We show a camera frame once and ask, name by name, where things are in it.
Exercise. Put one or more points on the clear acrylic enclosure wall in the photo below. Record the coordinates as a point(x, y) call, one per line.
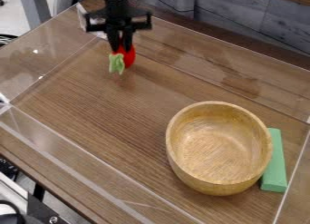
point(83, 130)

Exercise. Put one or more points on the green rectangular block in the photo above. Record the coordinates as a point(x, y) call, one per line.
point(274, 179)

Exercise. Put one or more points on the clear acrylic corner bracket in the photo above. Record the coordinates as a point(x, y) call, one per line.
point(94, 21)

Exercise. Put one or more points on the black table leg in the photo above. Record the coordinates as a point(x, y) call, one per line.
point(39, 192)

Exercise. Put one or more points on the grey post top left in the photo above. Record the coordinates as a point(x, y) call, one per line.
point(36, 12)

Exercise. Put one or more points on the wooden bowl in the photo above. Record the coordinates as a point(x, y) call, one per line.
point(218, 147)

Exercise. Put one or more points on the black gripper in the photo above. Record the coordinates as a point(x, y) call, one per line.
point(120, 15)

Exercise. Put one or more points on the red plush strawberry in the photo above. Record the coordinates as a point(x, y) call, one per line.
point(122, 59)

